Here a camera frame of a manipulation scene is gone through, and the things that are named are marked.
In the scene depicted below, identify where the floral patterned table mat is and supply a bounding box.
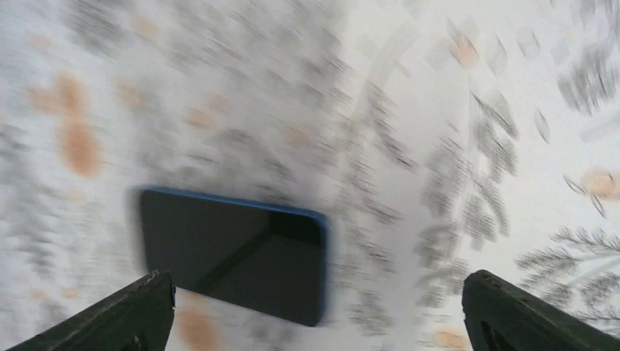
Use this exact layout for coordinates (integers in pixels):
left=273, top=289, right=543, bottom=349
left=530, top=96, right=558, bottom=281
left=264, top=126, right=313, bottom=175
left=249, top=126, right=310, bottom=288
left=1, top=1, right=619, bottom=350

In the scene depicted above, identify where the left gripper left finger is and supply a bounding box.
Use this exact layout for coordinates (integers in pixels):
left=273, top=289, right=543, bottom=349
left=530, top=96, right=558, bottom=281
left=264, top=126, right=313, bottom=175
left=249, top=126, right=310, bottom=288
left=11, top=271, right=175, bottom=351

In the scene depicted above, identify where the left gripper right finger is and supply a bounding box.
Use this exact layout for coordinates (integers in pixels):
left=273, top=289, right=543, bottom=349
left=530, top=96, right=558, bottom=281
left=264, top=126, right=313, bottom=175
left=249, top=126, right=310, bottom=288
left=461, top=270, right=619, bottom=351

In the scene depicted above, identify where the black smartphone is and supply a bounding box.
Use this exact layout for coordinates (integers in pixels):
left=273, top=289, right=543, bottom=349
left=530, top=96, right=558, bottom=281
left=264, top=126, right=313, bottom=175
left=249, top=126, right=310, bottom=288
left=132, top=186, right=330, bottom=327

